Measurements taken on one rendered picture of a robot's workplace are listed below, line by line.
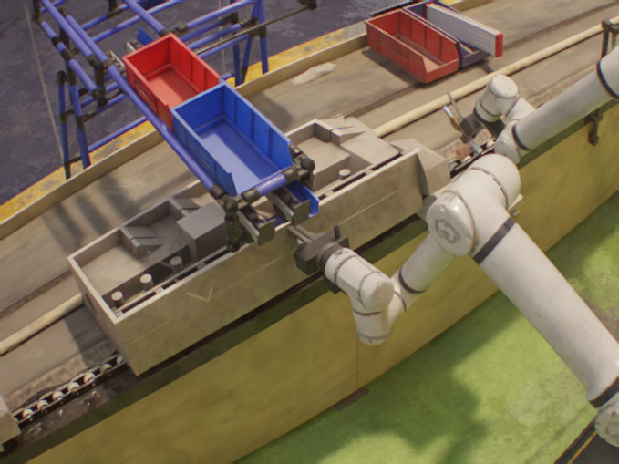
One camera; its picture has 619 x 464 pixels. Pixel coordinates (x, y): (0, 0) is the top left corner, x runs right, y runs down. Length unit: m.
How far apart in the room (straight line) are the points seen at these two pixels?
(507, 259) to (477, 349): 1.66
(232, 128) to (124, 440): 0.95
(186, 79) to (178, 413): 0.95
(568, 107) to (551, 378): 1.40
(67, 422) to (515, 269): 1.27
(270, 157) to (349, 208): 0.35
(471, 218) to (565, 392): 1.69
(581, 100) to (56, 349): 1.65
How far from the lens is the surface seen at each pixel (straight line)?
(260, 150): 2.20
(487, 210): 1.68
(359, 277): 2.09
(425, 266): 2.11
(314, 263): 2.21
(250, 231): 2.10
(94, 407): 2.32
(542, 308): 1.69
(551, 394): 3.23
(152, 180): 2.88
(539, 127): 2.27
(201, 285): 2.25
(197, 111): 2.24
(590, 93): 2.12
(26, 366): 2.49
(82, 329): 2.51
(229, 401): 2.63
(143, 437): 2.53
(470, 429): 3.10
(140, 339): 2.23
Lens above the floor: 2.65
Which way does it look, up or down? 47 degrees down
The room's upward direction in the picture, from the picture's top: 3 degrees counter-clockwise
